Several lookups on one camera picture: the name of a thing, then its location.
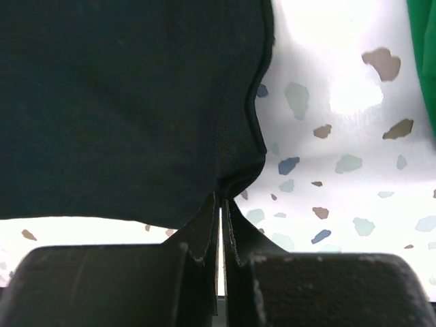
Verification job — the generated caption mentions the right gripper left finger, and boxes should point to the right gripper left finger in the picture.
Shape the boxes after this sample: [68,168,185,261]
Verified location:
[1,194,219,327]

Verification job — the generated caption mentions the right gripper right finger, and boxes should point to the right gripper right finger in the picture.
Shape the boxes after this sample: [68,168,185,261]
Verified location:
[221,200,435,327]

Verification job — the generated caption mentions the black t shirt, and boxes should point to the black t shirt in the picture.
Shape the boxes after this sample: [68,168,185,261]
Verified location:
[1,1,274,229]

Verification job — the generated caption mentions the folded green t shirt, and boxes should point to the folded green t shirt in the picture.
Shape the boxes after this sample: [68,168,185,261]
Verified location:
[407,0,435,135]

